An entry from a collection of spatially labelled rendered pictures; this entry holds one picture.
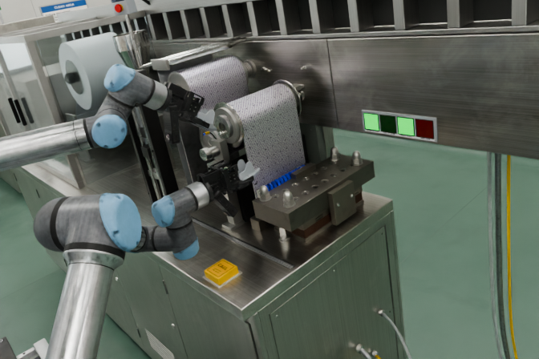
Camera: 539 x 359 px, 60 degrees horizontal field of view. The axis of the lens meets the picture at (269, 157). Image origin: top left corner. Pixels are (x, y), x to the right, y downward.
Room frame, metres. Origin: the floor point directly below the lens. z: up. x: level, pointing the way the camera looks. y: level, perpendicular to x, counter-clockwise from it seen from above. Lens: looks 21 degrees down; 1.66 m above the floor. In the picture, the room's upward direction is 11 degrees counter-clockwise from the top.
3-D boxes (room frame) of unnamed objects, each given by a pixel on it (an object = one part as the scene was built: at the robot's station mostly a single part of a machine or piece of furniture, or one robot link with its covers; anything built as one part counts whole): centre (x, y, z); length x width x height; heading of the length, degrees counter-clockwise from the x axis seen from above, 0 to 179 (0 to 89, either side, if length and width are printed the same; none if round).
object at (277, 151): (1.42, -0.03, 1.11); 0.23 x 0.01 x 0.18; 128
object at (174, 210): (1.17, 0.29, 1.11); 0.11 x 0.08 x 0.09; 128
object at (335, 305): (2.16, 0.65, 0.43); 2.52 x 0.64 x 0.86; 38
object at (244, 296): (2.15, 0.66, 0.88); 2.52 x 0.66 x 0.04; 38
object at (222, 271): (1.12, 0.19, 0.91); 0.07 x 0.07 x 0.02; 38
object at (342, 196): (1.28, -0.20, 0.96); 0.10 x 0.03 x 0.11; 128
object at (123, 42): (2.02, 0.47, 1.50); 0.14 x 0.14 x 0.06
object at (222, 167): (1.27, 0.16, 1.12); 0.12 x 0.08 x 0.09; 128
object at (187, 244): (1.18, 0.30, 1.01); 0.11 x 0.08 x 0.11; 74
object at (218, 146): (1.39, 0.16, 1.05); 0.06 x 0.05 x 0.31; 128
